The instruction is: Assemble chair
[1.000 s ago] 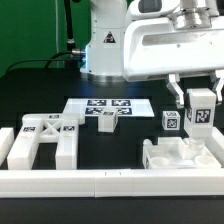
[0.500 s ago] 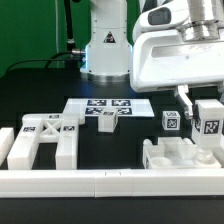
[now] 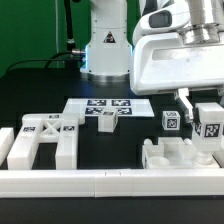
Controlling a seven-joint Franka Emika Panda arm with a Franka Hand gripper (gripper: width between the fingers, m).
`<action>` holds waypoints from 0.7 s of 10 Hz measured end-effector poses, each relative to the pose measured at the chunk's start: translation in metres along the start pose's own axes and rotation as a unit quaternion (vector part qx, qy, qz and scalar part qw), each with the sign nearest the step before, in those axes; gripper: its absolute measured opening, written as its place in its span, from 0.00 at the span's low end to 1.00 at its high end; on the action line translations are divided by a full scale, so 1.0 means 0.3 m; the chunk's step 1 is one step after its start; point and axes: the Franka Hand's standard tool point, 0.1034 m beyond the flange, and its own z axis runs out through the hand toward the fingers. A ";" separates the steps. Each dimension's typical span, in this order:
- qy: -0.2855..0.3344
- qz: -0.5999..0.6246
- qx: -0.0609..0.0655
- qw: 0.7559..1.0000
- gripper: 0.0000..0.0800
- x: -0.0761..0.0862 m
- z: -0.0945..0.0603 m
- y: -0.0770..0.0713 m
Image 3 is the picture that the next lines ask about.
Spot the black vertical hose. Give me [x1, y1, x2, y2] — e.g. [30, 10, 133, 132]
[63, 0, 76, 52]

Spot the white chair back frame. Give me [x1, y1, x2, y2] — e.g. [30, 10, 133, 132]
[7, 113, 85, 170]

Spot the white fence wall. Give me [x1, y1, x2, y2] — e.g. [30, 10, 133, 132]
[0, 127, 14, 166]
[0, 169, 224, 198]

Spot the white left fence wall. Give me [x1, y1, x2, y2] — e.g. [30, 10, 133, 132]
[0, 127, 14, 166]

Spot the white tagged cube left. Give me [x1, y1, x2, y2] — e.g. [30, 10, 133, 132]
[162, 111, 180, 130]

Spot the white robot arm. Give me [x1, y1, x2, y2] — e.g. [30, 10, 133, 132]
[81, 0, 224, 122]

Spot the black cable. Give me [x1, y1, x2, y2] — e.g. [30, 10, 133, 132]
[4, 49, 86, 76]

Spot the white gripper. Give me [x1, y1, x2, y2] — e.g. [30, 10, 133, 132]
[130, 32, 224, 123]

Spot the white chair seat part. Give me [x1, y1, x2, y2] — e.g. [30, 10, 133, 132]
[142, 137, 219, 169]

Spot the white front fence wall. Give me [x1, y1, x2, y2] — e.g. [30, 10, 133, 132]
[0, 169, 224, 198]

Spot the white marker base plate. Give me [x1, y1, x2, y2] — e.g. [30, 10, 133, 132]
[63, 98, 154, 117]

